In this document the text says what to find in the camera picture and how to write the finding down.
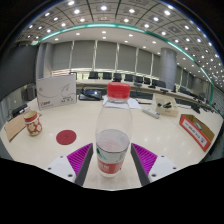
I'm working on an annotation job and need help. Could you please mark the small open white box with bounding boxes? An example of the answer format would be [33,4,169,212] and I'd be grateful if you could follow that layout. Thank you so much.
[155,93,180,118]

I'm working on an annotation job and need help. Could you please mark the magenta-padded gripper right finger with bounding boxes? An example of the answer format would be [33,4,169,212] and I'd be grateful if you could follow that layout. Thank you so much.
[130,143,179,187]

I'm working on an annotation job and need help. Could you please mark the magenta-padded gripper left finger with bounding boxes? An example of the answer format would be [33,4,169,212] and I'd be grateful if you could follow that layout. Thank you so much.
[45,142,95,187]

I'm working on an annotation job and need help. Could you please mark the round ceiling lights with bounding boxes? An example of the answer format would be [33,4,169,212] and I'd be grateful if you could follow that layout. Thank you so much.
[28,0,224,81]

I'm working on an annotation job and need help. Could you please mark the brown paper envelope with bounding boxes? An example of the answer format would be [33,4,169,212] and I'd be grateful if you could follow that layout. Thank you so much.
[3,113,43,143]

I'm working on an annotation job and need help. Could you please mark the black flat device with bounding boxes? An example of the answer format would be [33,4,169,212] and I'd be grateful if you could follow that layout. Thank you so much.
[11,103,29,118]

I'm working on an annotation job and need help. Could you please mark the open red cardboard box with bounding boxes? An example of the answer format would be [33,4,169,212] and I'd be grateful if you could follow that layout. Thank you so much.
[178,114,216,153]

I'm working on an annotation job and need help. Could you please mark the clear red-capped water bottle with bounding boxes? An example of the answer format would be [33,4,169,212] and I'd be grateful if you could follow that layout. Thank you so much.
[94,81,134,178]

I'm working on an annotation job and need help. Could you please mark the white cardboard box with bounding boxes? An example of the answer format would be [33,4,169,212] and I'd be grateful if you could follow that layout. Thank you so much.
[35,73,78,111]

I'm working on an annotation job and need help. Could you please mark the flat round red coaster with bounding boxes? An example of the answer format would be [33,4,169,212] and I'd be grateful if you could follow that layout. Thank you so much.
[55,129,78,146]

